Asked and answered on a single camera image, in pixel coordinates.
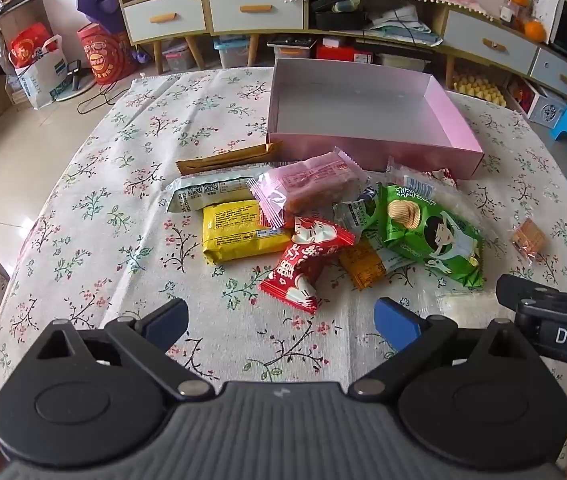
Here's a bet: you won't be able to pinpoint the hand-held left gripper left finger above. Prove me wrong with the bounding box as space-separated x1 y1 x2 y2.
36 298 216 403

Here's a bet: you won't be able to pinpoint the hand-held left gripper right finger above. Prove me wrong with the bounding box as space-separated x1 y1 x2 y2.
348 297 534 403

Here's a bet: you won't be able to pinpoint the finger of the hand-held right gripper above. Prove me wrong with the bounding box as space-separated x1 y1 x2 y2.
496 274 564 313

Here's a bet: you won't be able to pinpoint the small orange candy packet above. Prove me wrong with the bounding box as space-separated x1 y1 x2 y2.
511 217 549 263

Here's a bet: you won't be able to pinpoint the orange snack packet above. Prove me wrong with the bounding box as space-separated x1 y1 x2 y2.
338 240 414 291

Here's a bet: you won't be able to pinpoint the green chip packet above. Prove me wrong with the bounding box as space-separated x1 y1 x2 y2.
376 184 485 291

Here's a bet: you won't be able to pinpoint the pink snack packet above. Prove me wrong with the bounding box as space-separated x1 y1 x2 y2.
247 147 367 233

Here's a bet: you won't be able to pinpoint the pink cardboard box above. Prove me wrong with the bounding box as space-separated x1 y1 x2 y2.
266 57 484 180

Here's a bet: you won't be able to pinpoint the yellow snack packet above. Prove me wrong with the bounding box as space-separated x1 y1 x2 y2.
202 199 294 266

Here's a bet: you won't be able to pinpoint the white snack packet dark print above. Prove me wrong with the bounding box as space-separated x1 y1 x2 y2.
333 187 389 246

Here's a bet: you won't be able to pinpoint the floral tablecloth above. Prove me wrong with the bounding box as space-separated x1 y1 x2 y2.
0 65 567 461

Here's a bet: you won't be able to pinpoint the long white green snack packet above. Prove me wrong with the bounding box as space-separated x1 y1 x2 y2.
166 167 264 213

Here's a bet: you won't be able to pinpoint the red white patterned snack packet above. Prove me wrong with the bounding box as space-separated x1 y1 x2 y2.
386 156 459 201

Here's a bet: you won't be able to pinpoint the brown snack packet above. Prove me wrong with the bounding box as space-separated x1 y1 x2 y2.
176 142 283 177

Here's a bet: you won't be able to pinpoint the white printed carton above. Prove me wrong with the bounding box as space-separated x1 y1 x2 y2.
508 77 567 128

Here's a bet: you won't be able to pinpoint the yellow egg tray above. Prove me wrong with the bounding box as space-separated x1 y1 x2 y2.
451 70 507 108

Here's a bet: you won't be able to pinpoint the white cabinet drawer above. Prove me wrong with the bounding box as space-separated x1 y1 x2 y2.
208 0 307 35
443 10 539 77
124 0 206 43
531 49 567 98

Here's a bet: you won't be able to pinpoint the white paper bag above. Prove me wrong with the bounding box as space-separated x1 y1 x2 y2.
13 35 71 110

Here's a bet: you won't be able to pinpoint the red round gift bag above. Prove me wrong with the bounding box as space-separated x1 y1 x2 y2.
77 22 136 86

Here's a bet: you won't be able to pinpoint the clear storage box blue lid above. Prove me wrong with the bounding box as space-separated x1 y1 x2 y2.
213 35 251 67

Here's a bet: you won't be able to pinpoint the red cardboard box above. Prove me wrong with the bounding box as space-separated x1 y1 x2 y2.
316 42 357 63

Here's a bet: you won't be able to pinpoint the pile of papers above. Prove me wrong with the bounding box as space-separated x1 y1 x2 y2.
368 6 444 47

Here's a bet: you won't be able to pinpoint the clear storage box dark lid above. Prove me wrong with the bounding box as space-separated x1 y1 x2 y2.
268 36 317 67

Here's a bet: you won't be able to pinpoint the wooden tv cabinet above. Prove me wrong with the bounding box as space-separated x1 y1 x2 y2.
110 0 567 101

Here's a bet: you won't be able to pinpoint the red plastic bag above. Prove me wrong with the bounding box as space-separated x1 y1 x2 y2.
8 22 61 68

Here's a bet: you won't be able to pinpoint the black bag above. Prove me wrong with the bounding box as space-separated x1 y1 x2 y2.
311 0 371 31

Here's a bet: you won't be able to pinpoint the purple fan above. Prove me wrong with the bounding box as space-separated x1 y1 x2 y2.
56 0 126 103

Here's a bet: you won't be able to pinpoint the black floor cable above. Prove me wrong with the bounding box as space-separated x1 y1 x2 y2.
77 80 131 116

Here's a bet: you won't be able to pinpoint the black hanging cable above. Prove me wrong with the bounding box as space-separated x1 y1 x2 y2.
352 0 417 43

